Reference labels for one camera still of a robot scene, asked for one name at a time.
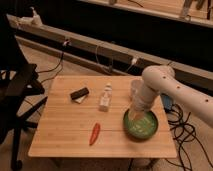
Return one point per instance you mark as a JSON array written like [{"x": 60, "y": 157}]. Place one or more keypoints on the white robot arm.
[{"x": 161, "y": 79}]

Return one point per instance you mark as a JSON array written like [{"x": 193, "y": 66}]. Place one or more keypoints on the clear small bottle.
[{"x": 105, "y": 98}]

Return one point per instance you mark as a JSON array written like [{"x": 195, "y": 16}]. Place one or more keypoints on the black rectangular block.
[{"x": 80, "y": 93}]

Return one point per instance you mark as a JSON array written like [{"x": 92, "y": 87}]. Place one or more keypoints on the white plastic cup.
[{"x": 135, "y": 87}]

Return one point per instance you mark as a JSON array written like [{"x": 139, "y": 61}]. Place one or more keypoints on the white card under block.
[{"x": 81, "y": 99}]

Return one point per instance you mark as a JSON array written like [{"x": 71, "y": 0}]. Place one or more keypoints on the wooden table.
[{"x": 65, "y": 126}]

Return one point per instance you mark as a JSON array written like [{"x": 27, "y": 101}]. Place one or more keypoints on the red chili pepper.
[{"x": 94, "y": 134}]

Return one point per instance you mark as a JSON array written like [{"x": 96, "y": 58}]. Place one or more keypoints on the green bowl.
[{"x": 141, "y": 125}]

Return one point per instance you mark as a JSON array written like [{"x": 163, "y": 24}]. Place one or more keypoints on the blue box on floor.
[{"x": 167, "y": 102}]

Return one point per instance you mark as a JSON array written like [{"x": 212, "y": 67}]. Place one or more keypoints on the black office chair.
[{"x": 18, "y": 79}]

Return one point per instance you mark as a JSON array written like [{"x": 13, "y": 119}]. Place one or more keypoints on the long metal rail beam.
[{"x": 184, "y": 73}]

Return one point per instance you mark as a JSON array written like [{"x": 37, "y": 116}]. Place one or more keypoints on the white object on rail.
[{"x": 34, "y": 20}]

